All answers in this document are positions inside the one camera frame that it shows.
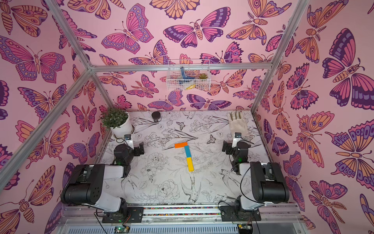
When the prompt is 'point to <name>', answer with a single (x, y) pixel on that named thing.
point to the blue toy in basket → (185, 79)
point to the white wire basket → (188, 74)
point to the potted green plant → (118, 121)
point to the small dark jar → (156, 115)
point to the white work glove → (238, 123)
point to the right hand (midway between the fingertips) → (233, 140)
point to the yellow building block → (190, 164)
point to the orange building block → (180, 145)
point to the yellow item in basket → (191, 87)
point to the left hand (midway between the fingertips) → (137, 141)
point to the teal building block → (188, 151)
